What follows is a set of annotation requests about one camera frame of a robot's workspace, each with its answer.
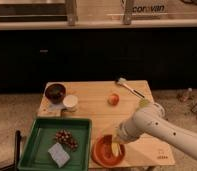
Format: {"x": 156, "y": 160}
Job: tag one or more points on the red bowl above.
{"x": 101, "y": 152}

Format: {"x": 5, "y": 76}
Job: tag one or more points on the red grapes bunch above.
{"x": 65, "y": 137}

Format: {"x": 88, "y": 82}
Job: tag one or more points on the wooden board table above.
{"x": 92, "y": 104}

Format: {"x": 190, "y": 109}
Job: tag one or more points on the grey sponge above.
{"x": 59, "y": 155}

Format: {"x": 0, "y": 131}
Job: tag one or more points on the light green cup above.
{"x": 143, "y": 103}

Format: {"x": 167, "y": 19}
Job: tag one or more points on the white cup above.
{"x": 70, "y": 102}

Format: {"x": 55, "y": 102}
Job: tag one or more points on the black chair back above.
{"x": 17, "y": 142}

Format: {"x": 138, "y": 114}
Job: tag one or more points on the red apple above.
{"x": 113, "y": 99}

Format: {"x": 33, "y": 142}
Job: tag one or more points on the green tray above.
{"x": 42, "y": 137}

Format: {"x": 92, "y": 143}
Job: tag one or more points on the yellow banana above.
{"x": 116, "y": 150}

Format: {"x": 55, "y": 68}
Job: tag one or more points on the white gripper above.
{"x": 120, "y": 136}

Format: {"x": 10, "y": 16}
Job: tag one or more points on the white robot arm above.
{"x": 150, "y": 119}

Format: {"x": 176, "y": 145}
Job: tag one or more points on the dark brown bowl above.
{"x": 55, "y": 93}

